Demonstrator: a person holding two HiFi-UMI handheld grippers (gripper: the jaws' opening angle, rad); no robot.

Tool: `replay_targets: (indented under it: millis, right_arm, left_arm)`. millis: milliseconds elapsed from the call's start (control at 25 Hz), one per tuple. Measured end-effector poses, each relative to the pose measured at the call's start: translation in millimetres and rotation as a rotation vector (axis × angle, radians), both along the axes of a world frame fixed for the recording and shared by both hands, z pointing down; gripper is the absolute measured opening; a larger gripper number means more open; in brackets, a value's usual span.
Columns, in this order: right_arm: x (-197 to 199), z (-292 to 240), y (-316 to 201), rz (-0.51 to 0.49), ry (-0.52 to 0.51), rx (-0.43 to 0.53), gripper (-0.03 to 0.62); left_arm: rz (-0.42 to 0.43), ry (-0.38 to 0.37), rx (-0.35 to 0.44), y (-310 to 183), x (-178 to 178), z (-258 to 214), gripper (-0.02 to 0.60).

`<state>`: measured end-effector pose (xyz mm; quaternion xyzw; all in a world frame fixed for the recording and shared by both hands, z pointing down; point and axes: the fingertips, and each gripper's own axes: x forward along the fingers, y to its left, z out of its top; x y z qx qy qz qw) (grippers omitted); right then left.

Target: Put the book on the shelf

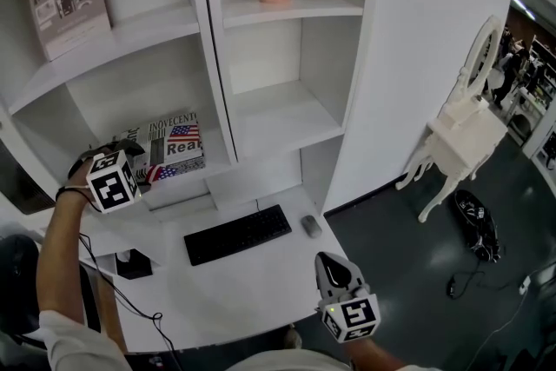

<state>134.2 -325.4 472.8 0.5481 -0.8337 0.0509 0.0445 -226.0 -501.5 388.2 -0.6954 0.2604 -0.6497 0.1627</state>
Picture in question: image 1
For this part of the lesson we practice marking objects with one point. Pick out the white dressing table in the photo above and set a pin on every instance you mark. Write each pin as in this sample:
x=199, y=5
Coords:
x=465, y=134

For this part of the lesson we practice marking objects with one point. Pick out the person's left forearm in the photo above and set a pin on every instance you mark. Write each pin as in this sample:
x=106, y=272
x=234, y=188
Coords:
x=56, y=252

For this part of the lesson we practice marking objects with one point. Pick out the black tissue box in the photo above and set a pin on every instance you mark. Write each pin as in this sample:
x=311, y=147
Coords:
x=132, y=265

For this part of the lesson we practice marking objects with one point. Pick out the person's right forearm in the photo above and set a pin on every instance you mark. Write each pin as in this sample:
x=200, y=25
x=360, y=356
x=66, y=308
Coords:
x=378, y=356

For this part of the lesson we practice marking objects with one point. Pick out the white storage rack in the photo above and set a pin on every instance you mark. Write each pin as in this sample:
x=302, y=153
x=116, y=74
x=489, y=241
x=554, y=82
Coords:
x=543, y=108

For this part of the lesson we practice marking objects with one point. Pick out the grey computer mouse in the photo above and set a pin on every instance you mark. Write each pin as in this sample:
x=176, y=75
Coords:
x=311, y=226

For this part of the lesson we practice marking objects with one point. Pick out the person's left hand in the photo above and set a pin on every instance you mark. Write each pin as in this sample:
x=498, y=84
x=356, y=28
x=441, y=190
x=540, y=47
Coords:
x=77, y=178

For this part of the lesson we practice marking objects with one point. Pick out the person's white shirt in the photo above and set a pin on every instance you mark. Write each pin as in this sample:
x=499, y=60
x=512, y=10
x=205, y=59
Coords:
x=78, y=343

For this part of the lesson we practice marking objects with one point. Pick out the person's shoe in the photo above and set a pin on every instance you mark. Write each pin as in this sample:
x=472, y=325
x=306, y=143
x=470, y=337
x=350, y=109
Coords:
x=293, y=338

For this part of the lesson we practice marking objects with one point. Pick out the black keyboard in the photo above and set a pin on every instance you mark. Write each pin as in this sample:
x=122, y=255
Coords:
x=238, y=234

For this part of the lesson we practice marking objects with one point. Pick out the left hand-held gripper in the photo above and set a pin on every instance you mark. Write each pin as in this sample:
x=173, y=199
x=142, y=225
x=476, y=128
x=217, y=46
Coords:
x=108, y=187

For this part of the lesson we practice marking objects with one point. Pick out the white shelving desk unit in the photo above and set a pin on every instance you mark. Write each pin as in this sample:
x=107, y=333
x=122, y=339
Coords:
x=260, y=286

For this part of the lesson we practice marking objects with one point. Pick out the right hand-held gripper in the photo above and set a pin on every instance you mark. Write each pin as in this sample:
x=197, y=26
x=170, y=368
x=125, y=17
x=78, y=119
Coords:
x=356, y=315

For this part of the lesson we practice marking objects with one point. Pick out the black bag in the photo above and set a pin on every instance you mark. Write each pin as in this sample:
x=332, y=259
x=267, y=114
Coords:
x=478, y=226

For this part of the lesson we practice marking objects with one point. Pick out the white glass cabinet door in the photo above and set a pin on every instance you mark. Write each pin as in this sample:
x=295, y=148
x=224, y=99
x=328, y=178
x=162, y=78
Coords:
x=21, y=187

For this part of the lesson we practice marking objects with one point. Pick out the black wristband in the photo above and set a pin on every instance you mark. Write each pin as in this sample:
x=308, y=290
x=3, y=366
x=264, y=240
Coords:
x=69, y=192

